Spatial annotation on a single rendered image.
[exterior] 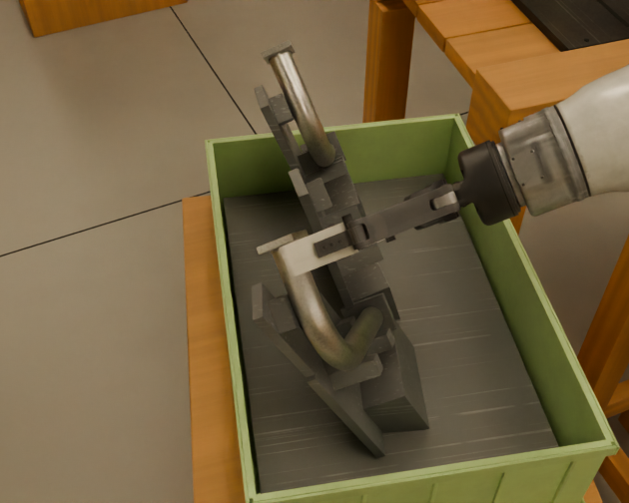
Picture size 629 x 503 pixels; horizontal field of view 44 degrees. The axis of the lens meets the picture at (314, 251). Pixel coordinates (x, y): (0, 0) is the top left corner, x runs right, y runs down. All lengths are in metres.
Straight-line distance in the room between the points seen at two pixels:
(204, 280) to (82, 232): 1.31
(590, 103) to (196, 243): 0.79
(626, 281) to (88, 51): 2.42
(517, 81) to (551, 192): 0.82
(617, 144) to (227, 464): 0.65
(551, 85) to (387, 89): 0.67
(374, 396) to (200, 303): 0.38
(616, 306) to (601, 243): 1.02
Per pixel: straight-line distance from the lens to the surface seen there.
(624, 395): 1.91
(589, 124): 0.71
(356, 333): 0.90
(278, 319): 0.79
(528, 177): 0.71
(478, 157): 0.73
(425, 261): 1.22
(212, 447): 1.09
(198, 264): 1.29
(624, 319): 1.55
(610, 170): 0.72
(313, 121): 1.02
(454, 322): 1.15
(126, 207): 2.59
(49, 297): 2.39
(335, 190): 1.22
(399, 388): 0.97
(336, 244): 0.69
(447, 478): 0.90
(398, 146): 1.31
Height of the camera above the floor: 1.74
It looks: 47 degrees down
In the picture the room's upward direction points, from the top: straight up
